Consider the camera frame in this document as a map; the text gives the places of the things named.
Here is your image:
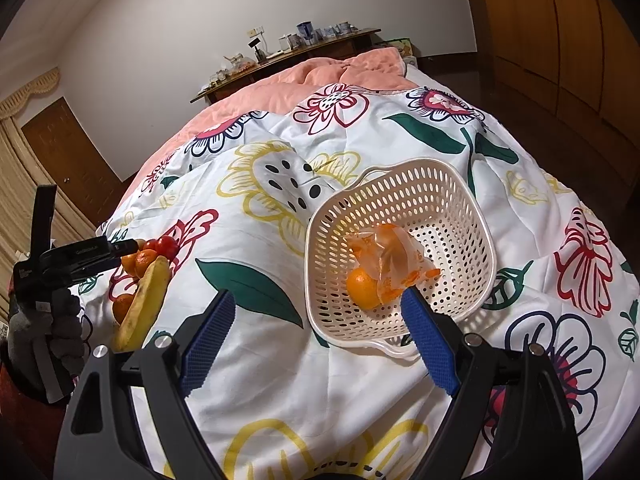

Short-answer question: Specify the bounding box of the yellow banana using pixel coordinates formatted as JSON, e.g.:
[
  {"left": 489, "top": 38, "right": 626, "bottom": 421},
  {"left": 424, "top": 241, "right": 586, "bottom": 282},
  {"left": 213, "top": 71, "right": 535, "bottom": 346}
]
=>
[{"left": 112, "top": 256, "right": 171, "bottom": 352}]

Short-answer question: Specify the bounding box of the orange mandarin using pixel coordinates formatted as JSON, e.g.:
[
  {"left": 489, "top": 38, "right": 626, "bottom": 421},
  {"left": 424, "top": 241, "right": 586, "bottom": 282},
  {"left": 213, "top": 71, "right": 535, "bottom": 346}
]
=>
[
  {"left": 345, "top": 266, "right": 382, "bottom": 311},
  {"left": 120, "top": 249, "right": 157, "bottom": 278},
  {"left": 112, "top": 294, "right": 134, "bottom": 325}
]

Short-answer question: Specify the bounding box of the orange bag of fruit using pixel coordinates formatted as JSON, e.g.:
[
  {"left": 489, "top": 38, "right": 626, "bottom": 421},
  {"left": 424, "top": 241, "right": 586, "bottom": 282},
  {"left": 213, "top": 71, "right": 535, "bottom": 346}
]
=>
[{"left": 346, "top": 223, "right": 442, "bottom": 306}]

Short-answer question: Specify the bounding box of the white plastic perforated basket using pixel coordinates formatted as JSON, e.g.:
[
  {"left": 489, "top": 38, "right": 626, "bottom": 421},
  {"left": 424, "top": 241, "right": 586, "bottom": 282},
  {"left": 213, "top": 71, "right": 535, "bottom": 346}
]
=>
[{"left": 305, "top": 158, "right": 497, "bottom": 361}]

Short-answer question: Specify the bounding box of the grey gloved hand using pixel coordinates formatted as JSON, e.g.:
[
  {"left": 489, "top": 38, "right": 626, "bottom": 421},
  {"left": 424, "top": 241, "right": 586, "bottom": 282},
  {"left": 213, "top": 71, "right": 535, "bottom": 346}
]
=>
[{"left": 6, "top": 289, "right": 85, "bottom": 392}]

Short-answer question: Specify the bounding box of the white floral duvet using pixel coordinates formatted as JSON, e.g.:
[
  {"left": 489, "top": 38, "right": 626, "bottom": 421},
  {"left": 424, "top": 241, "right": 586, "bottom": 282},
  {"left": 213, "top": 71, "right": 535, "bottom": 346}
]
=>
[{"left": 99, "top": 76, "right": 639, "bottom": 479}]

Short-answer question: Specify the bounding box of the beige curtain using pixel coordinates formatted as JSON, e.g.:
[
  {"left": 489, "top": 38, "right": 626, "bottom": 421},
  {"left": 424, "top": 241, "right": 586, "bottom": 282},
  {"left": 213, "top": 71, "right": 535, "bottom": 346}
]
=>
[{"left": 0, "top": 66, "right": 97, "bottom": 321}]

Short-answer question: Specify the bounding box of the brown wooden door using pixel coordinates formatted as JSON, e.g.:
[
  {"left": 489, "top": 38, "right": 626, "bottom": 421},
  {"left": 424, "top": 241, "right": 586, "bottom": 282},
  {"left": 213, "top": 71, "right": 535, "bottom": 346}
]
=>
[{"left": 22, "top": 98, "right": 125, "bottom": 226}]

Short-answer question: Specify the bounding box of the pink blanket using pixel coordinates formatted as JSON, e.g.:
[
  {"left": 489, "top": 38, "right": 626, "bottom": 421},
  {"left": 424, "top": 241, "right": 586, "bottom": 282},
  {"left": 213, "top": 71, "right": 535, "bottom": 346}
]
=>
[{"left": 122, "top": 48, "right": 416, "bottom": 198}]

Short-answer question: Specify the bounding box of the white kettle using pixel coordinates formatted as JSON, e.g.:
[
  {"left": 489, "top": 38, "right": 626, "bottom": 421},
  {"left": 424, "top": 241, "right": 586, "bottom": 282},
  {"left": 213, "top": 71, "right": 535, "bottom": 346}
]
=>
[{"left": 279, "top": 35, "right": 297, "bottom": 52}]

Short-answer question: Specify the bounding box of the wooden sideboard table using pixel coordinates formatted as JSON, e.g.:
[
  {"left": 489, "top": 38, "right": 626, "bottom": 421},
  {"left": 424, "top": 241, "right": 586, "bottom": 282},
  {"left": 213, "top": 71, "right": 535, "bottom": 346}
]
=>
[{"left": 190, "top": 28, "right": 381, "bottom": 105}]

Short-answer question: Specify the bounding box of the blue white jug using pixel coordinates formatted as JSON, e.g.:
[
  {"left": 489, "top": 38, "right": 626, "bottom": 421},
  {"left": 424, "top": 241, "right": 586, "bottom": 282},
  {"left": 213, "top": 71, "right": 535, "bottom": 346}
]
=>
[{"left": 296, "top": 21, "right": 314, "bottom": 41}]

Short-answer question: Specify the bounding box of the wooden wardrobe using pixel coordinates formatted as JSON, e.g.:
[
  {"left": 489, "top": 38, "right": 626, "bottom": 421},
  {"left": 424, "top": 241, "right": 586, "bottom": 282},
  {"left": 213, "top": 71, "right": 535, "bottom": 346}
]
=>
[{"left": 469, "top": 0, "right": 639, "bottom": 203}]

